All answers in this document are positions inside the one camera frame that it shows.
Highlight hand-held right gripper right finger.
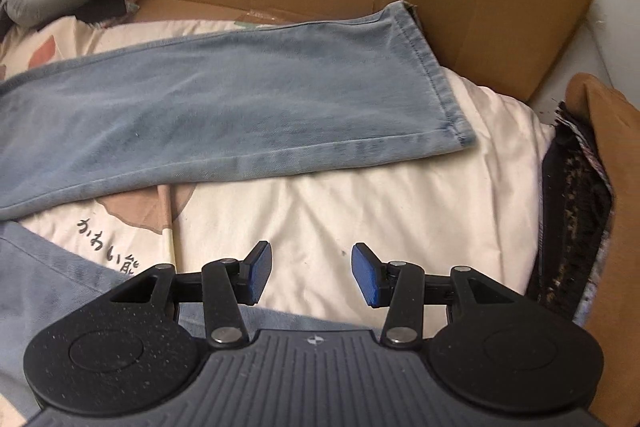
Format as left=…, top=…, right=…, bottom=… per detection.
left=351, top=243, right=500, bottom=350

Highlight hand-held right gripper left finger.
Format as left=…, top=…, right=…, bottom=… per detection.
left=111, top=241, right=274, bottom=350

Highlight light blue jeans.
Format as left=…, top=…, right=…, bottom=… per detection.
left=0, top=1, right=475, bottom=413

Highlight cream bear-print blanket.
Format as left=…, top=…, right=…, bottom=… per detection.
left=0, top=14, right=557, bottom=338

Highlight dark patterned folded garment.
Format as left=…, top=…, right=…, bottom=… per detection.
left=525, top=102, right=616, bottom=328

